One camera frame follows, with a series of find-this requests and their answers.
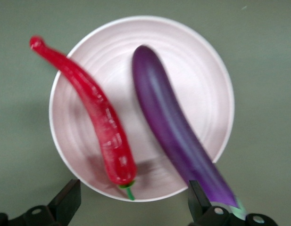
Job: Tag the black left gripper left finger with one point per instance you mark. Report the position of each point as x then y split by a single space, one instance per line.
55 215

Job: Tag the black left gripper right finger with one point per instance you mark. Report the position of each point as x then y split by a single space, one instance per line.
206 217

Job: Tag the red chili pepper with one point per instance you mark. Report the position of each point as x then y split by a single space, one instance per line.
107 122

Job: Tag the purple eggplant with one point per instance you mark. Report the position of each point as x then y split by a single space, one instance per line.
164 106

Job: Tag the pink round plate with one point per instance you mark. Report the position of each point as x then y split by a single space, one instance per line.
183 70

